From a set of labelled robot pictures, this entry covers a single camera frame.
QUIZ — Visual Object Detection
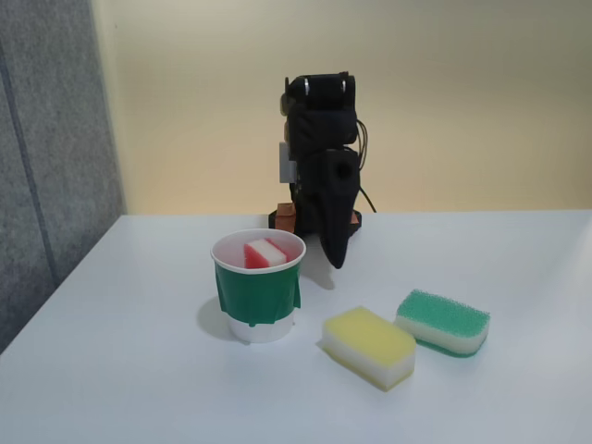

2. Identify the red and white sponge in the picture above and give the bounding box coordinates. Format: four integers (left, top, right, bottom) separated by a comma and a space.
243, 238, 290, 270

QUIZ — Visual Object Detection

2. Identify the white paper cup green band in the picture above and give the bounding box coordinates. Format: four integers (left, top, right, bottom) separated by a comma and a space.
210, 228, 307, 344

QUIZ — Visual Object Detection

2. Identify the green and white sponge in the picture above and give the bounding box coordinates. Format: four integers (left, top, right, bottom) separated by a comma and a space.
393, 289, 491, 359

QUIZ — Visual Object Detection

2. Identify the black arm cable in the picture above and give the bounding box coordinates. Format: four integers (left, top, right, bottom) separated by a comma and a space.
354, 117, 378, 215

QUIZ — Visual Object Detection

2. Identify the yellow and white sponge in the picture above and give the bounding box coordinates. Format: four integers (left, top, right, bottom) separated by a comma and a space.
321, 305, 416, 393

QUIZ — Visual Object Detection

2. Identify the grey fabric partition panel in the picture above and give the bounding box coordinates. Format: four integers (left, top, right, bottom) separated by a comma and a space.
0, 0, 127, 355

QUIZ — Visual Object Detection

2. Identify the grey rectangular block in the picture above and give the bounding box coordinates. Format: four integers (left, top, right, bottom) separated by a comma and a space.
277, 141, 298, 184

